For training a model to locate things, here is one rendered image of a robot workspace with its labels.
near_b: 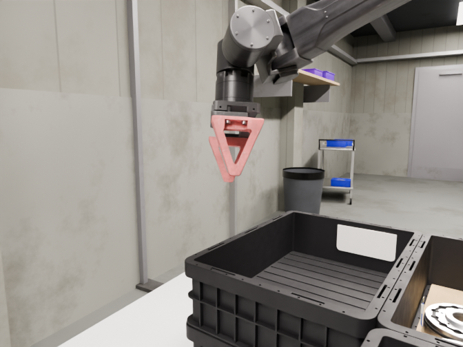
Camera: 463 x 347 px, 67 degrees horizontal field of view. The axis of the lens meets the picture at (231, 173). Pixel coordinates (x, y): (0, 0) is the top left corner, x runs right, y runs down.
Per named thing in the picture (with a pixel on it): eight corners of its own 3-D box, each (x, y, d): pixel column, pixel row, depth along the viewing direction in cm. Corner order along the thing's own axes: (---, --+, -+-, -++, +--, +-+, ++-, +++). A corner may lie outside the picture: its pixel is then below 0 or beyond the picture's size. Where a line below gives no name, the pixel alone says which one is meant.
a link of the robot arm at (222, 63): (249, 50, 56) (214, 45, 55) (262, 28, 49) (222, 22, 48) (248, 91, 55) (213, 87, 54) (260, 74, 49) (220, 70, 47)
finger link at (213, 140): (207, 177, 50) (210, 114, 51) (207, 182, 57) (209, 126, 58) (254, 180, 51) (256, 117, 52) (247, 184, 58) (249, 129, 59)
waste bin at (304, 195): (293, 228, 372) (294, 173, 363) (274, 217, 416) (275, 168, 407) (331, 224, 387) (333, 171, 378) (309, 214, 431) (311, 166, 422)
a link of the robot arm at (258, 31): (294, 80, 56) (278, 29, 56) (328, 47, 45) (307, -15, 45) (225, 98, 53) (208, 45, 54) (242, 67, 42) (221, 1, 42)
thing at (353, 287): (289, 255, 90) (291, 212, 88) (418, 286, 73) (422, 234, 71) (182, 328, 58) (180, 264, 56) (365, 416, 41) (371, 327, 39)
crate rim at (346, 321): (290, 218, 89) (290, 209, 88) (423, 242, 71) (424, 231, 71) (180, 274, 57) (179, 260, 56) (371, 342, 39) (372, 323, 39)
